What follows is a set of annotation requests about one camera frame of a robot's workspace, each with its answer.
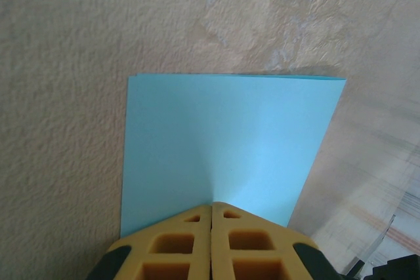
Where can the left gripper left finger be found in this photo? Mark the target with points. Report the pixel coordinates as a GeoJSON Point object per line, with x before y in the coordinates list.
{"type": "Point", "coordinates": [170, 247]}

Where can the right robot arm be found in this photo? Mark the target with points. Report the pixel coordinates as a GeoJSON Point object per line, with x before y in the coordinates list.
{"type": "Point", "coordinates": [400, 270]}

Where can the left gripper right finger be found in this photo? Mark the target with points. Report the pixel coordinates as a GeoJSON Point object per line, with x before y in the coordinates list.
{"type": "Point", "coordinates": [252, 247]}

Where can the light blue paper sheet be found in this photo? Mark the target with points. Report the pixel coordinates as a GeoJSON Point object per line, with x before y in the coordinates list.
{"type": "Point", "coordinates": [213, 129]}

